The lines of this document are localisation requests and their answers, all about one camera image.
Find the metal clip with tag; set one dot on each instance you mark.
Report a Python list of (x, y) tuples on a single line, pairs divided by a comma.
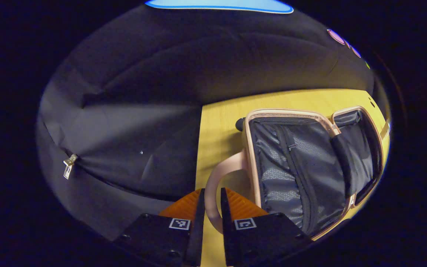
[(69, 165)]

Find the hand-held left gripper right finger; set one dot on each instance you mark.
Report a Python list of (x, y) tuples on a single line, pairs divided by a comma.
[(226, 237)]

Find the pink suitcase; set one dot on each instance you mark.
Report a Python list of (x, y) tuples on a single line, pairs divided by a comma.
[(295, 167)]

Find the black backdrop cloth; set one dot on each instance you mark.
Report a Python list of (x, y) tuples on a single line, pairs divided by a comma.
[(143, 92)]

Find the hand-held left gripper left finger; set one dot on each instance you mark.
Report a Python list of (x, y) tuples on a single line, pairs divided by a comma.
[(198, 230)]

